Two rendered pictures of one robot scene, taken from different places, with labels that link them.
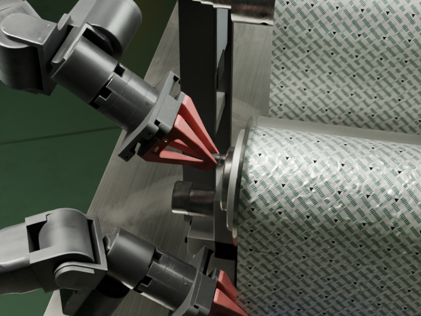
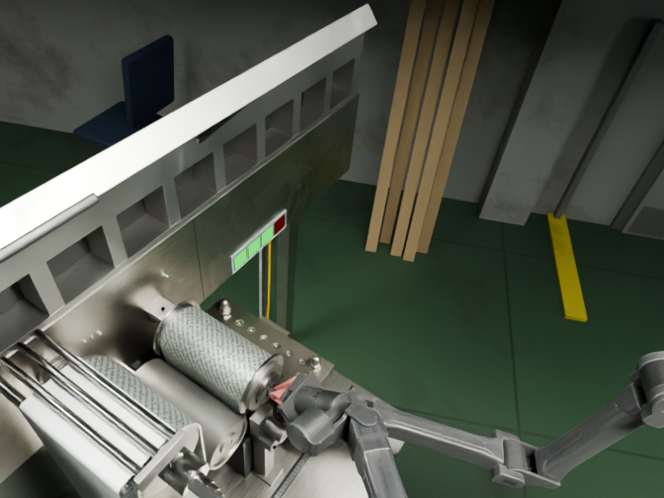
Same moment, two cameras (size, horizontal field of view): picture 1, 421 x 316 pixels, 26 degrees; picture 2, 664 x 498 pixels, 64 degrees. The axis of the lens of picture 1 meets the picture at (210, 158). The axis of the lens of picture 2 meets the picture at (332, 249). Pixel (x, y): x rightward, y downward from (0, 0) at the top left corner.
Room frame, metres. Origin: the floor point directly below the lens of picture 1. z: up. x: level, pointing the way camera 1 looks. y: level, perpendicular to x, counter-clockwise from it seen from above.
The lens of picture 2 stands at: (1.29, 0.25, 2.29)
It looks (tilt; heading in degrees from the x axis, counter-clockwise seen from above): 46 degrees down; 197
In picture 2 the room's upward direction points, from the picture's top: 7 degrees clockwise
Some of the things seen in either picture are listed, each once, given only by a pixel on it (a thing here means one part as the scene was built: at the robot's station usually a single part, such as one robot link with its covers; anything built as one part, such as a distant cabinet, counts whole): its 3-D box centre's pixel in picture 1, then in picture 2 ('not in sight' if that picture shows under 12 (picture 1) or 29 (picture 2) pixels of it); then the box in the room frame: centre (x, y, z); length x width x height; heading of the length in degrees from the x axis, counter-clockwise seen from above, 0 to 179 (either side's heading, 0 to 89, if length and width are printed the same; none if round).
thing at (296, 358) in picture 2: not in sight; (258, 354); (0.56, -0.16, 1.00); 0.40 x 0.16 x 0.06; 79
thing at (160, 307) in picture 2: not in sight; (161, 309); (0.71, -0.33, 1.28); 0.06 x 0.05 x 0.02; 79
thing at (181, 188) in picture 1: (182, 197); (282, 432); (0.81, 0.03, 1.18); 0.04 x 0.02 x 0.04; 169
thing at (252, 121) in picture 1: (245, 180); (262, 383); (0.76, -0.04, 1.25); 0.15 x 0.01 x 0.15; 169
